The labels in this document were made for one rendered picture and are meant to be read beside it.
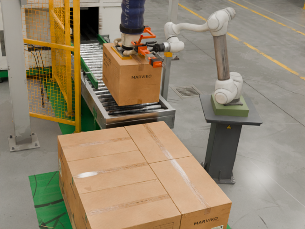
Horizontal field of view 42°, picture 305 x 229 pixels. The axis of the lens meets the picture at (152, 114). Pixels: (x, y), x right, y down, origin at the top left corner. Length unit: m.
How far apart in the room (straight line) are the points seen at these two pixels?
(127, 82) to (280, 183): 1.82
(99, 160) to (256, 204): 1.53
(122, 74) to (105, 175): 0.98
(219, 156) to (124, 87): 1.11
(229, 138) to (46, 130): 2.07
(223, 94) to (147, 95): 0.77
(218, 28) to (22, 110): 2.13
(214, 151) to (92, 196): 1.42
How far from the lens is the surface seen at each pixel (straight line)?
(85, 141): 3.37
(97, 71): 4.72
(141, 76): 3.57
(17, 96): 4.09
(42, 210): 3.54
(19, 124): 4.24
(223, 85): 3.30
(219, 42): 3.23
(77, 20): 3.97
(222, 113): 3.51
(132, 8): 3.58
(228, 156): 3.82
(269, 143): 4.77
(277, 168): 4.36
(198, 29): 3.48
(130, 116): 3.64
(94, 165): 3.08
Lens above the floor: 2.35
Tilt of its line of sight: 28 degrees down
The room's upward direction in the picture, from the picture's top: 5 degrees clockwise
